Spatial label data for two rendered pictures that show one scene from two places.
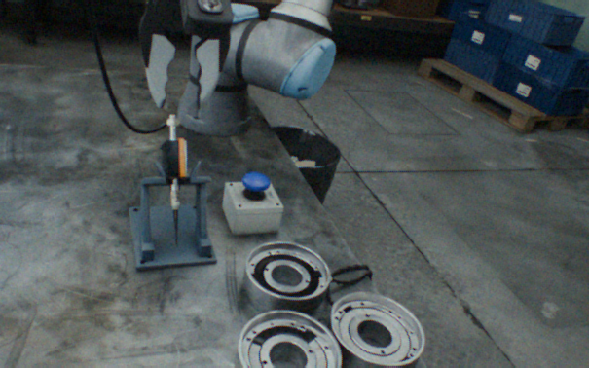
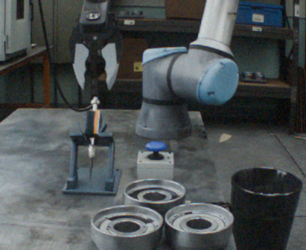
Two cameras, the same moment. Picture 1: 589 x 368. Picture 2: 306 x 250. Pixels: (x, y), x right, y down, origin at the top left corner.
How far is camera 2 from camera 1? 39 cm
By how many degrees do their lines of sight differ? 31
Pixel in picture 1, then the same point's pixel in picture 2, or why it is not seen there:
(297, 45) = (204, 62)
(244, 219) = (144, 172)
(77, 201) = (45, 164)
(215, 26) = (94, 26)
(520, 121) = not seen: outside the picture
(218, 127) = (160, 132)
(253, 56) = (177, 74)
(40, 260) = (13, 183)
